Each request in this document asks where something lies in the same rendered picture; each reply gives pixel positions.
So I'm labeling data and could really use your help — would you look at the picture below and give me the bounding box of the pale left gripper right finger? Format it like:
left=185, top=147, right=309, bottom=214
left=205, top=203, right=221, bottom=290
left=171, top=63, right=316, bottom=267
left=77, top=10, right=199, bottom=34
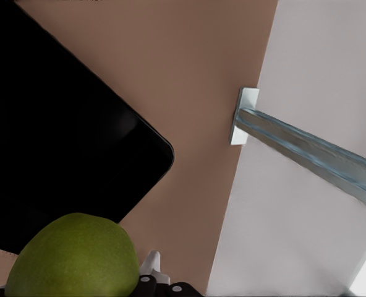
left=136, top=249, right=172, bottom=297

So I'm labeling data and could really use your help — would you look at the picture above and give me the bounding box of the green apple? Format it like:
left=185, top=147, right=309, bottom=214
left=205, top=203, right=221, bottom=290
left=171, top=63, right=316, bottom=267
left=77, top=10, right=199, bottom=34
left=4, top=212, right=140, bottom=297

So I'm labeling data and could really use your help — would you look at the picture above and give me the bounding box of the black storage box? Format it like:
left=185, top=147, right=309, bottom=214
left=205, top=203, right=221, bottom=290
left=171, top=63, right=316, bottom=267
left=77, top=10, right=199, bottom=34
left=0, top=0, right=175, bottom=288

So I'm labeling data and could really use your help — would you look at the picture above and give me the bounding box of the silver post foot plate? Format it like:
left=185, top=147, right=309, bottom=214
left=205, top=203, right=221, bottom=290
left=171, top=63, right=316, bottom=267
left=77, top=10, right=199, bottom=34
left=230, top=87, right=260, bottom=146

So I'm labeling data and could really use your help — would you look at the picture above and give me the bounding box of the silver frame post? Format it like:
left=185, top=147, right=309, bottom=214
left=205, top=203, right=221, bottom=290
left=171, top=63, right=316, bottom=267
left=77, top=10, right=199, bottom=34
left=236, top=106, right=366, bottom=213

